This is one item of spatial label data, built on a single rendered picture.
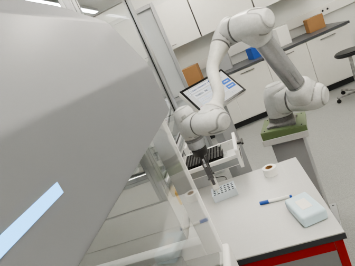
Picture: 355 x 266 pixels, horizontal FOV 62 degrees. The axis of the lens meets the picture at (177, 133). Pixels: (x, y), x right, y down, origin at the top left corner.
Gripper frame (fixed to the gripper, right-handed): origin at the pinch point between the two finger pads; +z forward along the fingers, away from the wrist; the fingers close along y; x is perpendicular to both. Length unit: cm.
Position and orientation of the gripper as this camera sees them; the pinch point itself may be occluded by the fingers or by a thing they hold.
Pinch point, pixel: (214, 182)
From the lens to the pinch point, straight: 149.1
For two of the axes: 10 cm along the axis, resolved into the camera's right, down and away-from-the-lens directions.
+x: -9.1, 3.8, 1.2
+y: 0.1, -2.8, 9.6
